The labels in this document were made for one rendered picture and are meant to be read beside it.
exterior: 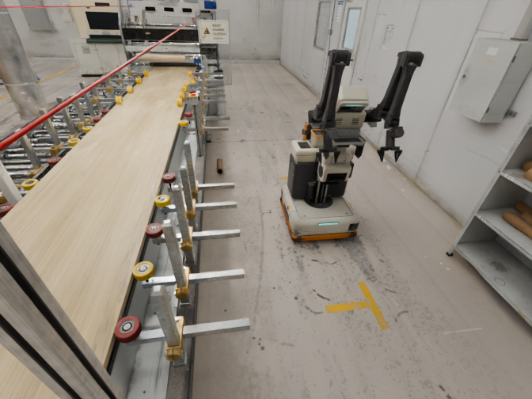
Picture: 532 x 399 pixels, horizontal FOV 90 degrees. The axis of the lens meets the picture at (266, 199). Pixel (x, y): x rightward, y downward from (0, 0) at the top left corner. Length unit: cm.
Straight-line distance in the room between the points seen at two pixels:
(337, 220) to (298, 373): 125
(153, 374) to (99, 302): 36
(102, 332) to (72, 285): 27
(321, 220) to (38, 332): 224
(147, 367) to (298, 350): 101
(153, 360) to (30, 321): 101
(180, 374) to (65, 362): 82
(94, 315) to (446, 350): 206
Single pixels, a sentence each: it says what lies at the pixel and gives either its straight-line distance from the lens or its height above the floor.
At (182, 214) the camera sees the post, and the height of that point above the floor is 102.
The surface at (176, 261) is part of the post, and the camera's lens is 111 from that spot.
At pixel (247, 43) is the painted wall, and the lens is 1173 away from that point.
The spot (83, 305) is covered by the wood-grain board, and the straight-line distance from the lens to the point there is 123.
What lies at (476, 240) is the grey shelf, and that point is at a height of 15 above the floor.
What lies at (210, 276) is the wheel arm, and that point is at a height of 82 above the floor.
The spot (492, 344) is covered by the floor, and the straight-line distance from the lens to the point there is 256.
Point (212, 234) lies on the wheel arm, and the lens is 141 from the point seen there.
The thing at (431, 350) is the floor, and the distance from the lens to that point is 230.
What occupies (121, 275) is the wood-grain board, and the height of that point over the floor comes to 90.
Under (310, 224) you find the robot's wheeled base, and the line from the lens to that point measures 241.
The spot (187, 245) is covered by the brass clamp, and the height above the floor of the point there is 85.
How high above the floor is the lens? 180
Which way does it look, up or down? 36 degrees down
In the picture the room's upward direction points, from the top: 2 degrees clockwise
